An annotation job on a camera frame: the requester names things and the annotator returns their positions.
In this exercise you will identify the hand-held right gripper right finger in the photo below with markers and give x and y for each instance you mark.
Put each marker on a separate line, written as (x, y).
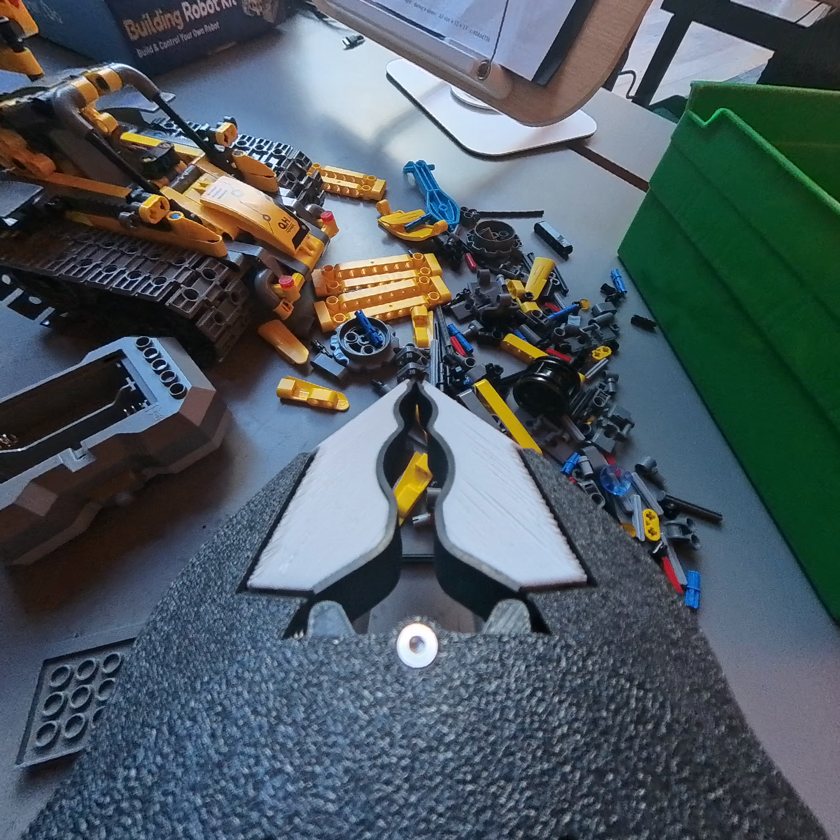
(505, 518)

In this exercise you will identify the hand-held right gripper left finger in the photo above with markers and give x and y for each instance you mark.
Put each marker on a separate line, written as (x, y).
(328, 518)

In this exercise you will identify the grey battery box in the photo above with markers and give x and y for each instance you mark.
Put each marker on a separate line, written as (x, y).
(151, 433)

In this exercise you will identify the yellow tracked robot model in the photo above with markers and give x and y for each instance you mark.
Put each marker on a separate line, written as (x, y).
(131, 262)

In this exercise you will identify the grey studded battery cover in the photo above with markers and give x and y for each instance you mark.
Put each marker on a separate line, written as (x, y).
(59, 709)

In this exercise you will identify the pile of small building pieces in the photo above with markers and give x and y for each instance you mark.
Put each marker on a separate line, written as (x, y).
(489, 397)

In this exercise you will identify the yellow curved panel piece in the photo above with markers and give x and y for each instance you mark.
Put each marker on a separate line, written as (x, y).
(308, 392)

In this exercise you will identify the black toy wheel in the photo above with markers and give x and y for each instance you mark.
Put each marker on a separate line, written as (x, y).
(548, 387)

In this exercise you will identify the grey round turntable piece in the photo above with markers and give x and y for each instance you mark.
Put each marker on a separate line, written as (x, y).
(348, 361)

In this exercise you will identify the black axle rod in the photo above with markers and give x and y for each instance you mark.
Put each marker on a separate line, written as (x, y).
(695, 510)

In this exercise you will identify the green plastic bin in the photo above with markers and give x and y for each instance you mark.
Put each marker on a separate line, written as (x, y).
(741, 295)

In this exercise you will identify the blue robot kit box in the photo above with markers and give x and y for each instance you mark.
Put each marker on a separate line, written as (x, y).
(197, 39)

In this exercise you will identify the black chair frame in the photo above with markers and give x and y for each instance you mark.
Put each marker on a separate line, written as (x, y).
(800, 65)

